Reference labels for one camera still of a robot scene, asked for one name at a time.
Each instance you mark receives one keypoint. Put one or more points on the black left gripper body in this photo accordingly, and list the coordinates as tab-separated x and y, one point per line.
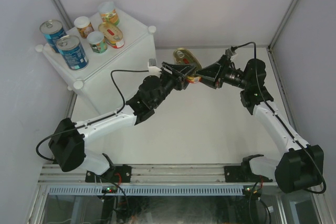
168	82

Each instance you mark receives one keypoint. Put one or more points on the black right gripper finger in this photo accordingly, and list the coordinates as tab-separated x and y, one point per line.
210	82
211	72

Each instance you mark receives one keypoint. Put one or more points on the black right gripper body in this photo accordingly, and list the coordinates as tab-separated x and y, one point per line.
230	75

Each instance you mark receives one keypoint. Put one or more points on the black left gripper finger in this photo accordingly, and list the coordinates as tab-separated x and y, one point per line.
184	84
179	71

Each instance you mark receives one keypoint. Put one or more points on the red sardine tin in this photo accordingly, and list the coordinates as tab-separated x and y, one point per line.
112	34
183	56

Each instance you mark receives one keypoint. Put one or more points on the yellow can with plastic lid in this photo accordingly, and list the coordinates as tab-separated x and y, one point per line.
97	42

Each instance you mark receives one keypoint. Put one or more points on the green can with plastic lid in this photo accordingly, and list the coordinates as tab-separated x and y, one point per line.
108	13

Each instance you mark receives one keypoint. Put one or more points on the dark blue tall can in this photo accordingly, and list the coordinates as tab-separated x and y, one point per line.
72	52

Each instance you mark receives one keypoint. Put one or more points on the pink portrait labelled can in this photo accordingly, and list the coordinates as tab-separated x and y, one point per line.
83	26

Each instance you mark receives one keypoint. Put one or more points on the light blue labelled can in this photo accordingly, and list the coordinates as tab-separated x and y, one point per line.
52	30

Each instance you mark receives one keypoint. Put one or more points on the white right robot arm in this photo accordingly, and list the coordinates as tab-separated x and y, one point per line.
301	164

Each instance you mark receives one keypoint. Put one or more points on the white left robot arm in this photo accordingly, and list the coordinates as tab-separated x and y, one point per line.
70	139

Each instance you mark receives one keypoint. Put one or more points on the white plastic cube cabinet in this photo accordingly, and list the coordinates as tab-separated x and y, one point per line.
113	75

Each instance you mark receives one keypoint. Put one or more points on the left controller circuit board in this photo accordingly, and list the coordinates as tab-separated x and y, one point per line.
109	190

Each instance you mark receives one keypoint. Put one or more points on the controller circuit board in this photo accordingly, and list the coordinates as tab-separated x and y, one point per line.
109	190
251	190

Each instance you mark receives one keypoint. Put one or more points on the right controller circuit board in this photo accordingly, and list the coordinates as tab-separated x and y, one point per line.
251	190

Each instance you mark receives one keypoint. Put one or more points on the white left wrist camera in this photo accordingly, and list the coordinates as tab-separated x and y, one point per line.
153	68

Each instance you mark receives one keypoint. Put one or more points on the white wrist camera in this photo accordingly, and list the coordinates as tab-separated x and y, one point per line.
231	53
153	68

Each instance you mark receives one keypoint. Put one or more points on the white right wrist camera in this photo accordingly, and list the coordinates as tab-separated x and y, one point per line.
231	53

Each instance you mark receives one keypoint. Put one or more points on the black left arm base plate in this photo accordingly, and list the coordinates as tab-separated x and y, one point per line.
119	174

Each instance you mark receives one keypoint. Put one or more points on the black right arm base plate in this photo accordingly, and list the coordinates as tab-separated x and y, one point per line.
236	174

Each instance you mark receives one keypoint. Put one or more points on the aluminium frame rail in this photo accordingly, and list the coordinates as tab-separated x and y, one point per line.
151	174

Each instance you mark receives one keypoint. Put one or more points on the slotted grey cable duct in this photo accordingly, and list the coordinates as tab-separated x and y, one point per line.
151	190

